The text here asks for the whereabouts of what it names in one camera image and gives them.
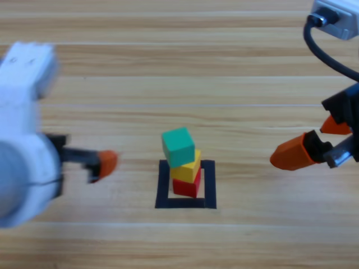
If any green cube block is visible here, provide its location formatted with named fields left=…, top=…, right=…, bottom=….
left=161, top=127, right=196, bottom=168

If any yellow cube block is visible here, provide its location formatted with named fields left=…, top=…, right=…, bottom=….
left=169, top=149, right=202, bottom=182

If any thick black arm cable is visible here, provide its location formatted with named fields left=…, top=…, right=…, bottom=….
left=302, top=13, right=359, bottom=84

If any black tape square outline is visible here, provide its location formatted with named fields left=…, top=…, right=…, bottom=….
left=154, top=159, right=217, bottom=210

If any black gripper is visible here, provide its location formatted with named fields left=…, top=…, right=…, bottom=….
left=269, top=82, right=359, bottom=171
left=46, top=134, right=119, bottom=197

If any red cube block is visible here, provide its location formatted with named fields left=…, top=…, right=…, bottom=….
left=172, top=167, right=202, bottom=198

